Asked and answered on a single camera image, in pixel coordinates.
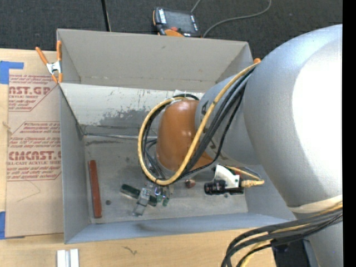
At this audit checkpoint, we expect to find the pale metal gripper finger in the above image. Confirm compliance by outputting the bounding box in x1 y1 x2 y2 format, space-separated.
132 187 152 217

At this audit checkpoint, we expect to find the black cylinder on white bracket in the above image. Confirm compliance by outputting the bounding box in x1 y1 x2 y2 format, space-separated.
204 164 245 196

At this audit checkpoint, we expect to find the grey metal bin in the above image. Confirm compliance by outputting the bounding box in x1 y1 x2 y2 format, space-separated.
56 28 297 245

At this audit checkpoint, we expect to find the brown cardboard board red print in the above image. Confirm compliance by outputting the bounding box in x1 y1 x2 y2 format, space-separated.
0 48 65 240

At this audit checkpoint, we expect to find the red-brown flat block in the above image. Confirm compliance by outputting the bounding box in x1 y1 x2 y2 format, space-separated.
87 160 103 219

